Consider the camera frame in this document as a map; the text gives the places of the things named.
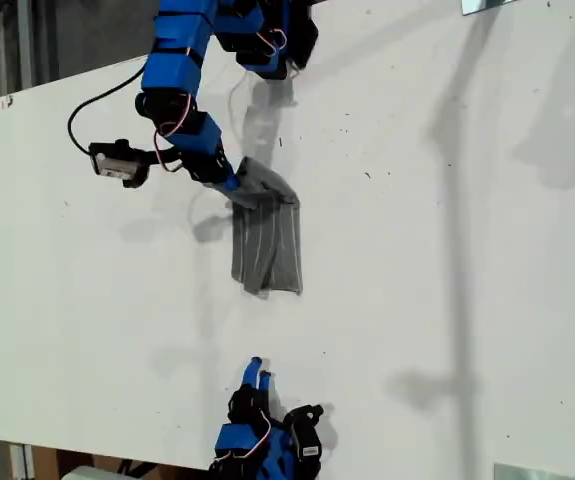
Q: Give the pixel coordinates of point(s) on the black camera stalk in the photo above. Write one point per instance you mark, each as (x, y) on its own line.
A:
(162, 156)

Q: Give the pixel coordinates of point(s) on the white container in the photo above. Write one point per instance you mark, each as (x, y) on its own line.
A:
(87, 474)

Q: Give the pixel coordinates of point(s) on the grey striped square towel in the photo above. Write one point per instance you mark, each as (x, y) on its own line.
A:
(272, 250)

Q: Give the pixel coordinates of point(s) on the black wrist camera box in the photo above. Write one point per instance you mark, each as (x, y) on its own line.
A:
(117, 164)
(307, 440)

